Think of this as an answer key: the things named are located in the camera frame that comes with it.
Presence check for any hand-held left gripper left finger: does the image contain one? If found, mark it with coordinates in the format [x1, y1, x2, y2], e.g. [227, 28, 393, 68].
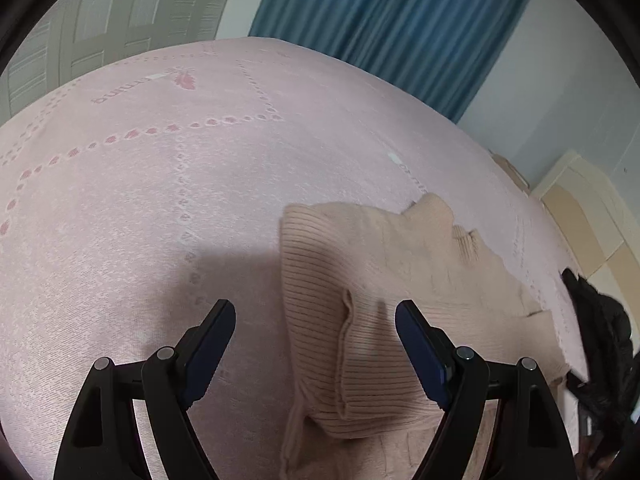
[53, 299, 237, 480]

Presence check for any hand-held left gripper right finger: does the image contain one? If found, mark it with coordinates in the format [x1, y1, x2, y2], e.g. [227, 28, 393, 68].
[394, 300, 577, 480]

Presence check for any beige ribbed knit sweater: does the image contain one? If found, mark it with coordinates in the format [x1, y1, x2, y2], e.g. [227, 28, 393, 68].
[277, 192, 571, 480]

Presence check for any pink patterned bedspread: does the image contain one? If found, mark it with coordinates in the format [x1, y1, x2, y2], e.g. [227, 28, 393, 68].
[0, 36, 588, 480]

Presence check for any black garment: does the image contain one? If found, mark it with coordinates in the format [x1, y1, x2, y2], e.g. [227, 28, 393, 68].
[561, 267, 636, 471]

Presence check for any cream bed headboard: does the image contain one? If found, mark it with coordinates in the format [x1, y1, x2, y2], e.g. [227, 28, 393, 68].
[530, 149, 640, 311]

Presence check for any blue curtain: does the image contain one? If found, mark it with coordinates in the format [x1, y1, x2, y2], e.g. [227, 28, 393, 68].
[248, 0, 543, 123]

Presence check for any pale panelled wardrobe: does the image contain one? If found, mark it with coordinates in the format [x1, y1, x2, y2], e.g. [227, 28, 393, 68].
[0, 0, 251, 118]

